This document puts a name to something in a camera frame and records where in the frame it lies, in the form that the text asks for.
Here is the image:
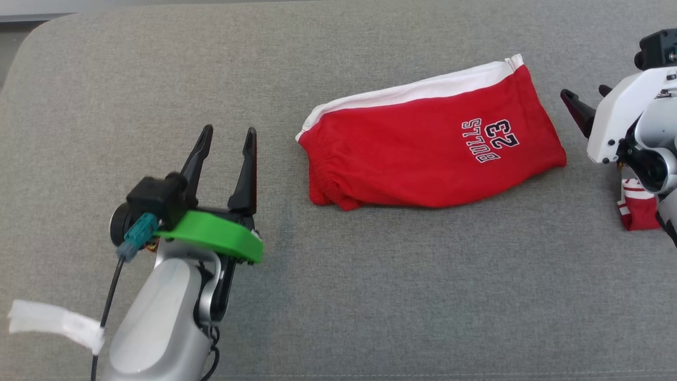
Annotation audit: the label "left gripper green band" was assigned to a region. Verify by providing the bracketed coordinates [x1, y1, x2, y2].
[156, 125, 263, 265]

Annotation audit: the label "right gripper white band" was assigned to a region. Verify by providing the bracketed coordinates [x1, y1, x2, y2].
[561, 66, 677, 164]

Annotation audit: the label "red Bulls jersey white sleeves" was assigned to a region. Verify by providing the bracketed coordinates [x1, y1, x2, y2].
[618, 179, 662, 231]

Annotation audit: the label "red shorts white stripe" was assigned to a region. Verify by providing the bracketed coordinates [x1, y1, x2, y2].
[295, 54, 568, 211]

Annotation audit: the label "grey fabric sofa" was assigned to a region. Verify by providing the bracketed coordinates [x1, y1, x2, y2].
[0, 0, 677, 381]

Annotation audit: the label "white tape tag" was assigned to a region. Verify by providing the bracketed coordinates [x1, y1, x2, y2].
[8, 300, 105, 355]

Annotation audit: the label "left camera cable teal plug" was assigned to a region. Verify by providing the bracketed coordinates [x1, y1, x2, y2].
[91, 213, 159, 381]

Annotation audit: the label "black white left arm cable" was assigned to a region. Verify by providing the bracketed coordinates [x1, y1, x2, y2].
[200, 325, 221, 381]

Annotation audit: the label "dark grey wall baseboard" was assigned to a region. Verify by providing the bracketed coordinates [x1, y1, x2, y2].
[0, 14, 70, 23]

